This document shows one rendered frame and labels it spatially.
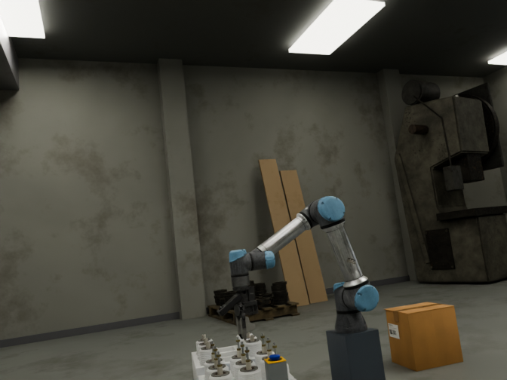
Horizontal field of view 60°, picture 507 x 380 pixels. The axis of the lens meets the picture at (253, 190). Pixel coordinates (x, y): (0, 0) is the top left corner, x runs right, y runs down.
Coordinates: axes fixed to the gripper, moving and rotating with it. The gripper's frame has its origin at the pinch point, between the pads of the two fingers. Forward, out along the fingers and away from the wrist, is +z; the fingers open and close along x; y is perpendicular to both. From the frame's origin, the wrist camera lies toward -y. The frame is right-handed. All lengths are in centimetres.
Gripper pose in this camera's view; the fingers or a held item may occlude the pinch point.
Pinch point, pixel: (241, 336)
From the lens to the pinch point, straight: 191.7
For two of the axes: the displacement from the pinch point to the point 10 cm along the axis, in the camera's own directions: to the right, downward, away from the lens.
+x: -3.5, 1.6, 9.2
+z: 1.1, 9.8, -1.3
